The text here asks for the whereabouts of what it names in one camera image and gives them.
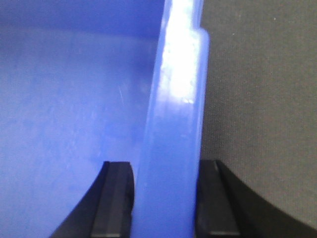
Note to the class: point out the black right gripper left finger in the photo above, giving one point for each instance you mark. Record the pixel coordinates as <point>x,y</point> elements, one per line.
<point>105,211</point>

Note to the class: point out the large blue bin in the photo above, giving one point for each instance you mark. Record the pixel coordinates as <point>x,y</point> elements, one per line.
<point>83,82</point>

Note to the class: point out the black conveyor belt surface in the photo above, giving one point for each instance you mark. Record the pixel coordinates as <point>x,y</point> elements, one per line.
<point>261,98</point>

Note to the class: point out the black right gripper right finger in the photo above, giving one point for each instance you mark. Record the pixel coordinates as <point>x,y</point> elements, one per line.
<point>227,208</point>

